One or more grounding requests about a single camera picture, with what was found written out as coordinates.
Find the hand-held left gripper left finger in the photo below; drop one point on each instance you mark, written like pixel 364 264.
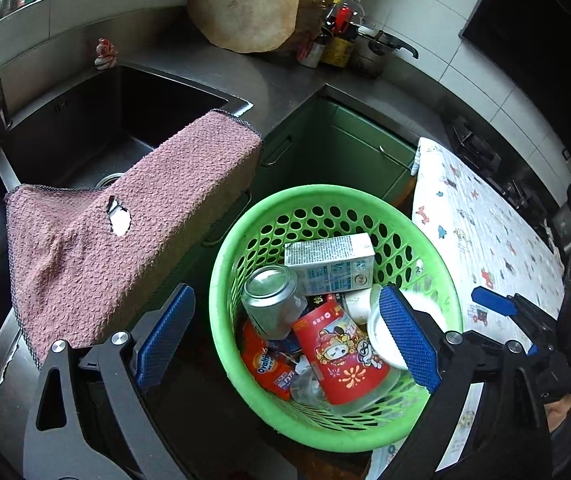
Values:
pixel 163 335

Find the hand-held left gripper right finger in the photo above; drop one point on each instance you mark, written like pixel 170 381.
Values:
pixel 408 335

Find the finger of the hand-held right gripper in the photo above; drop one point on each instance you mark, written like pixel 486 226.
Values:
pixel 533 350
pixel 493 302

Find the red cartoon-print plastic cup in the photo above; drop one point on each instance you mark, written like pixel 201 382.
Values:
pixel 340 360

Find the green perforated plastic basket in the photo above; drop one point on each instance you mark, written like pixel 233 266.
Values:
pixel 235 360

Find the white milk carton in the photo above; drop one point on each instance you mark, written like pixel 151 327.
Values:
pixel 330 265

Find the orange chocolate wafer wrapper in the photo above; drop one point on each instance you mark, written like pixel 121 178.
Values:
pixel 265 365

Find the silver and blue drink can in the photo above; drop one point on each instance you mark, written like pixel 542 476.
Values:
pixel 270 300

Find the person's right hand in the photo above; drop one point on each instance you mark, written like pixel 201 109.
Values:
pixel 563 412

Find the white vehicle-print tablecloth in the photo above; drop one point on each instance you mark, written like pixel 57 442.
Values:
pixel 485 240

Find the red packet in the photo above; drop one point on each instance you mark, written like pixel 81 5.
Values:
pixel 325 302

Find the crumpled clear plastic wrapper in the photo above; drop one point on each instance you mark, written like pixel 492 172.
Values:
pixel 308 385

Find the pink knitted dishcloth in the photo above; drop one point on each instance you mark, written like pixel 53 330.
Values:
pixel 140 220

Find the black gas stove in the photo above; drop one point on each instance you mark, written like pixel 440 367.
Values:
pixel 490 160

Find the green kitchen cabinet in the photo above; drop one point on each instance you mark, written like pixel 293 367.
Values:
pixel 335 155

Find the black kitchen sink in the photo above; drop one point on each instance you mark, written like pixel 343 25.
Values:
pixel 115 110

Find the black range hood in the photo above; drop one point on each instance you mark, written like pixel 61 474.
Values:
pixel 540 35

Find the red and white scrubber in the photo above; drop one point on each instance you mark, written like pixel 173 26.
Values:
pixel 105 54

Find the round wooden cutting board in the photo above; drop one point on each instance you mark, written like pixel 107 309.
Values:
pixel 243 5

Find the brown wooden block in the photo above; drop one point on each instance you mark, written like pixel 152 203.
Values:
pixel 310 5

